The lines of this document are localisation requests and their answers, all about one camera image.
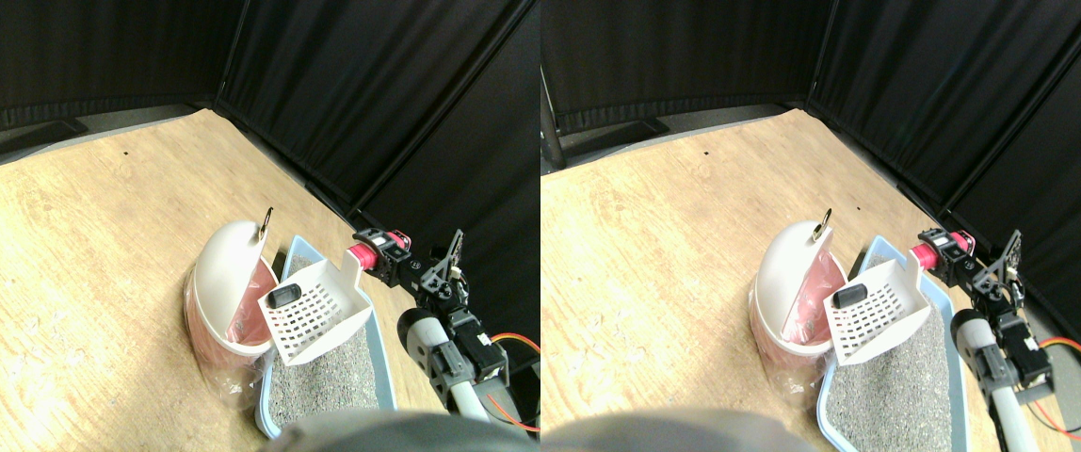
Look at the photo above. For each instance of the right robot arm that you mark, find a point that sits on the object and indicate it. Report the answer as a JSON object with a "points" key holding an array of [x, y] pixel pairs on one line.
{"points": [[427, 330], [974, 334]]}

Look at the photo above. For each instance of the blue litter tray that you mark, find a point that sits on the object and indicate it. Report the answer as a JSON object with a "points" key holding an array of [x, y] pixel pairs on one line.
{"points": [[889, 395], [324, 386]]}

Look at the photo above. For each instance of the white bin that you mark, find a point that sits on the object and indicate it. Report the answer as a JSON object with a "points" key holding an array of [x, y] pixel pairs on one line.
{"points": [[785, 273], [220, 273]]}

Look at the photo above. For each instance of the grey metal stand pole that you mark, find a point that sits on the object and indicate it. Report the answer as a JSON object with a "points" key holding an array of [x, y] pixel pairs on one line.
{"points": [[552, 132]]}

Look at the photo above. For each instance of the black curtain stand foot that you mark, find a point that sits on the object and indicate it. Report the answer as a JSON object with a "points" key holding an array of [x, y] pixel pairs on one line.
{"points": [[616, 132], [37, 135]]}

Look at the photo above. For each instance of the black bracket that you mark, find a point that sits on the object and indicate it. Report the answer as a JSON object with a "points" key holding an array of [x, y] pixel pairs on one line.
{"points": [[448, 256], [1009, 259]]}

